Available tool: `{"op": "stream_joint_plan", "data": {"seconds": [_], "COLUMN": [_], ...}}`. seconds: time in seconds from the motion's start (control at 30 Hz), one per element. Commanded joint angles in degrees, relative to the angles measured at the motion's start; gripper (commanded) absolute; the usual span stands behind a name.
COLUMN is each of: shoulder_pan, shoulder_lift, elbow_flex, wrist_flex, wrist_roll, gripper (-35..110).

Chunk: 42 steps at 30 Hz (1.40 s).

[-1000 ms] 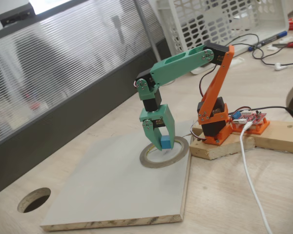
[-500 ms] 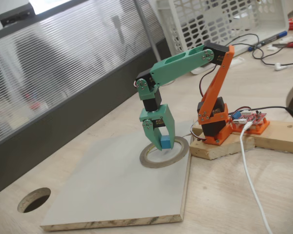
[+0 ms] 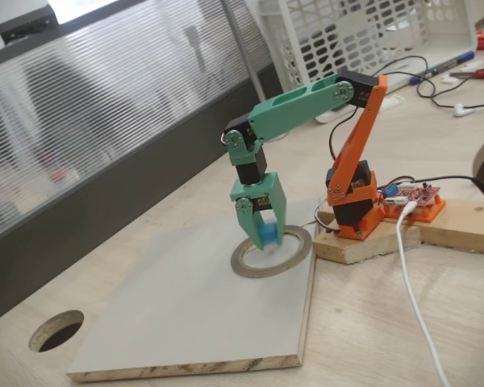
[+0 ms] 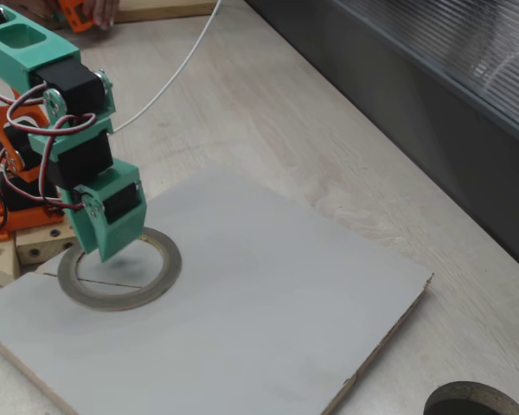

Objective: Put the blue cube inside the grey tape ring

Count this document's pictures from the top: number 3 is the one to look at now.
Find black webcam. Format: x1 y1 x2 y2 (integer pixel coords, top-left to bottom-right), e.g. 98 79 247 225
0 4 59 45

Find white plastic basket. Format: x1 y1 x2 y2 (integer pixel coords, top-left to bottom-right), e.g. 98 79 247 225
257 0 479 95

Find blue cube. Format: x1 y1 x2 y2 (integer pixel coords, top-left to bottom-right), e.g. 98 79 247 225
258 222 279 249

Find ribbed translucent desk partition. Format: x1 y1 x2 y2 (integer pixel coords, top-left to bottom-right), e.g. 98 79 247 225
0 0 286 330

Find blue marker pen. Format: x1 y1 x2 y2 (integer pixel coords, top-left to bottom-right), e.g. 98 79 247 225
410 51 477 86

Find white round object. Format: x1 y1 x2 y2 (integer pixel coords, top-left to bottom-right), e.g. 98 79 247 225
314 108 350 124

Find white earbud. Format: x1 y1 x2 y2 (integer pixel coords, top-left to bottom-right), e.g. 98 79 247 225
452 102 475 119

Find grey cardboard sheet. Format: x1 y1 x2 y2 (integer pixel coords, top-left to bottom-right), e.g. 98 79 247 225
65 196 322 384

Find thin black cable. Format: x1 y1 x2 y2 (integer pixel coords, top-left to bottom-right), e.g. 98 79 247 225
380 55 484 110

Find wooden arm base blocks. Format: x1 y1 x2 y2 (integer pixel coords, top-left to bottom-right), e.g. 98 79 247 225
311 198 484 266

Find white usb cable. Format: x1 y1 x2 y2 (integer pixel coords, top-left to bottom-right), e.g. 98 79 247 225
394 200 453 387

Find red controller board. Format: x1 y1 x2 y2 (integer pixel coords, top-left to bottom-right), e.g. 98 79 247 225
380 181 443 209

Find grey tape roll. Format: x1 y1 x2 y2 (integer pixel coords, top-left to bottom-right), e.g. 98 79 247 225
230 224 314 280

